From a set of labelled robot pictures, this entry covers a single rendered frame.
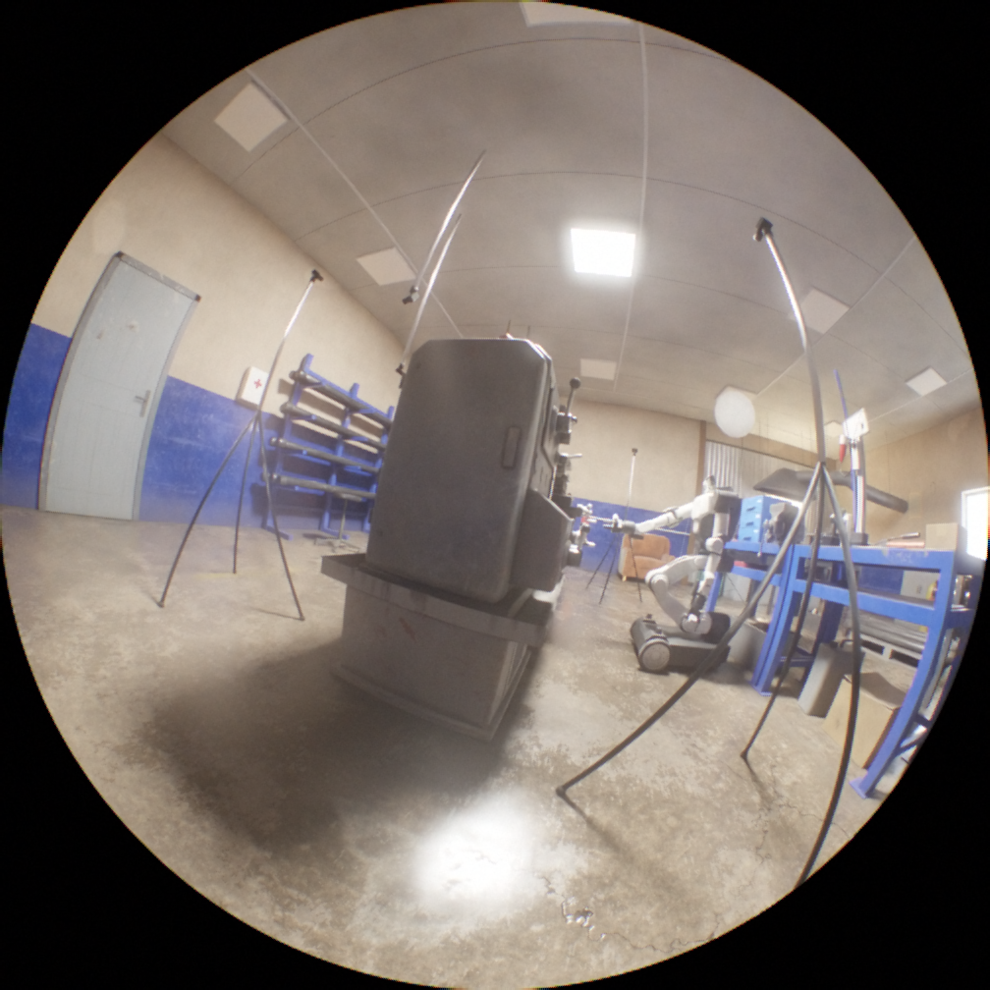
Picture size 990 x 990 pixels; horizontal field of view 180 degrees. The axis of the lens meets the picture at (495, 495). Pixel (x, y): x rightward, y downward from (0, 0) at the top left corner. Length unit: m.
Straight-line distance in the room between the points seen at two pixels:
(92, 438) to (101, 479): 0.36
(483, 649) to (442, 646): 0.14
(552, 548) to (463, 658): 0.44
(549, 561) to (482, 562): 0.20
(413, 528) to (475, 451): 0.29
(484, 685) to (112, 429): 3.33
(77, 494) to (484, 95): 4.22
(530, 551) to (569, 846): 0.84
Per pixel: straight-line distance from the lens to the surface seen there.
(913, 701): 1.46
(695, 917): 0.94
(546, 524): 0.92
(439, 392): 0.99
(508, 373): 0.94
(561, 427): 1.10
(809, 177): 3.20
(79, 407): 3.39
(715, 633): 2.27
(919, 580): 6.95
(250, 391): 3.75
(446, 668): 1.06
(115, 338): 3.46
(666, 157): 2.90
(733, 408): 5.29
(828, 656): 1.96
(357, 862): 0.82
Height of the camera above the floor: 0.75
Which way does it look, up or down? 3 degrees up
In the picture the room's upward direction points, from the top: 11 degrees clockwise
